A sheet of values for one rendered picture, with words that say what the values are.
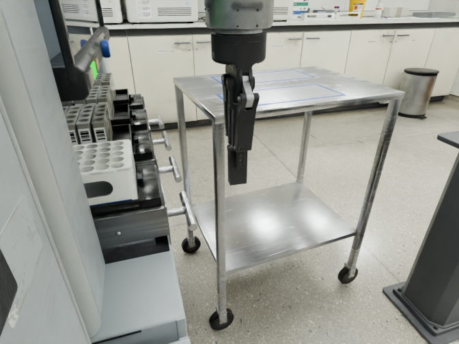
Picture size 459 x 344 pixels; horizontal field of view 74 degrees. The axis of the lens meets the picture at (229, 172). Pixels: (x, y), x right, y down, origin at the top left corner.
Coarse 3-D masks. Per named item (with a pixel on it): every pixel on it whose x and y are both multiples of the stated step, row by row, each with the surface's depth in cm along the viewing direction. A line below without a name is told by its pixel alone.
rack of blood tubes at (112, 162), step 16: (96, 144) 46; (112, 144) 46; (128, 144) 46; (80, 160) 41; (96, 160) 41; (112, 160) 42; (128, 160) 41; (96, 176) 39; (112, 176) 39; (128, 176) 40; (96, 192) 45; (112, 192) 40; (128, 192) 41
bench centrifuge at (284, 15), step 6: (276, 0) 258; (282, 0) 259; (288, 0) 261; (276, 6) 260; (282, 6) 262; (288, 6) 263; (276, 12) 263; (282, 12) 265; (288, 12) 265; (276, 18) 265; (282, 18) 266; (288, 18) 268
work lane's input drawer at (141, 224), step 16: (144, 176) 47; (160, 176) 49; (144, 192) 43; (160, 192) 46; (96, 208) 40; (112, 208) 41; (128, 208) 41; (144, 208) 42; (160, 208) 42; (176, 208) 50; (96, 224) 40; (112, 224) 41; (128, 224) 41; (144, 224) 42; (160, 224) 43; (192, 224) 47; (112, 240) 42; (128, 240) 43
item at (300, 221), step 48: (192, 96) 87; (288, 96) 86; (336, 96) 86; (384, 96) 88; (384, 144) 98; (288, 192) 141; (192, 240) 141; (240, 240) 113; (288, 240) 113; (336, 240) 115
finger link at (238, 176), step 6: (246, 156) 50; (246, 162) 50; (234, 168) 50; (246, 168) 51; (234, 174) 51; (240, 174) 51; (246, 174) 51; (234, 180) 51; (240, 180) 52; (246, 180) 52
